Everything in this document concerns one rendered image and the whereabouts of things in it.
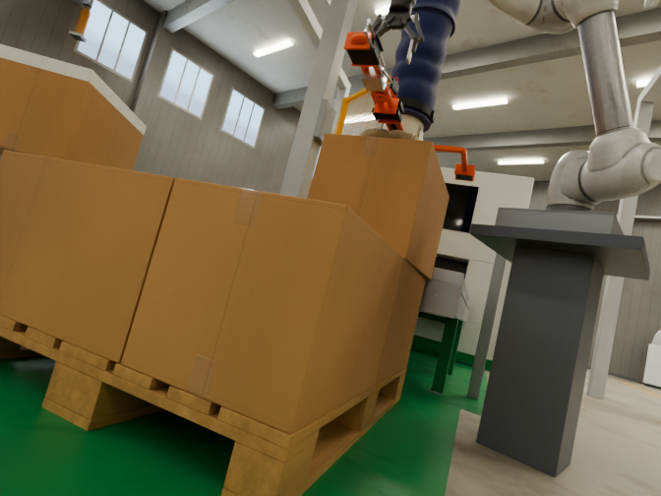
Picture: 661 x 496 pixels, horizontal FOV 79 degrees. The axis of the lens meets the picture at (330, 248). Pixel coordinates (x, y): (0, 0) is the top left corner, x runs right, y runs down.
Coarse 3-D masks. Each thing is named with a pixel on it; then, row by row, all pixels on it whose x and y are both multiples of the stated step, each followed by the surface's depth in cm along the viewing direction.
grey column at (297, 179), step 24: (336, 0) 316; (336, 24) 311; (336, 48) 308; (312, 72) 311; (336, 72) 316; (312, 96) 307; (312, 120) 303; (312, 144) 301; (288, 168) 302; (312, 168) 309; (288, 192) 299
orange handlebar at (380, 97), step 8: (352, 40) 109; (360, 40) 108; (376, 72) 121; (376, 96) 134; (384, 96) 133; (392, 104) 139; (400, 128) 155; (448, 152) 166; (456, 152) 163; (464, 152) 163; (464, 160) 170; (464, 168) 179
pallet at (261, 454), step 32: (0, 320) 95; (0, 352) 106; (32, 352) 114; (64, 352) 86; (64, 384) 84; (96, 384) 81; (128, 384) 79; (160, 384) 79; (384, 384) 133; (64, 416) 83; (96, 416) 81; (128, 416) 89; (192, 416) 73; (224, 416) 70; (352, 416) 115; (256, 448) 67; (288, 448) 66; (320, 448) 95; (256, 480) 66; (288, 480) 68
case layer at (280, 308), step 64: (0, 192) 104; (64, 192) 95; (128, 192) 88; (192, 192) 82; (256, 192) 77; (0, 256) 99; (64, 256) 92; (128, 256) 85; (192, 256) 79; (256, 256) 74; (320, 256) 70; (384, 256) 101; (64, 320) 88; (128, 320) 82; (192, 320) 77; (256, 320) 72; (320, 320) 68; (384, 320) 115; (192, 384) 74; (256, 384) 70; (320, 384) 74
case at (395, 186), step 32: (320, 160) 145; (352, 160) 140; (384, 160) 136; (416, 160) 132; (320, 192) 143; (352, 192) 138; (384, 192) 134; (416, 192) 130; (384, 224) 132; (416, 224) 132; (416, 256) 142
